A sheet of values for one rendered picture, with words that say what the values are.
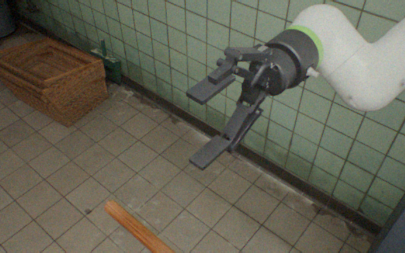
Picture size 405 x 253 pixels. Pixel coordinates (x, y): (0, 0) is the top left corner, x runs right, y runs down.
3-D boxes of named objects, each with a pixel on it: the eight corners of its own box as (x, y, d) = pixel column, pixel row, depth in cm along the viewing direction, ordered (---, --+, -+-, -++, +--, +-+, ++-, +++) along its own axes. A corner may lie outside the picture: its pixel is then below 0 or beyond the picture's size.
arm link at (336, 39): (299, 21, 81) (330, -17, 72) (339, 63, 80) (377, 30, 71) (261, 48, 74) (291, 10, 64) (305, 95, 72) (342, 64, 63)
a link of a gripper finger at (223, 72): (239, 69, 53) (240, 50, 51) (216, 86, 51) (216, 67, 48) (230, 65, 54) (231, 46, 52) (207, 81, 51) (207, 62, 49)
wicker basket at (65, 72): (56, 115, 246) (43, 82, 227) (1, 86, 267) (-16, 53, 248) (107, 76, 275) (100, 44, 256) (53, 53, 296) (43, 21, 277)
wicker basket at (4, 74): (55, 124, 250) (42, 91, 230) (1, 93, 272) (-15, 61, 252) (106, 85, 278) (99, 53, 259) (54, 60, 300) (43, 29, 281)
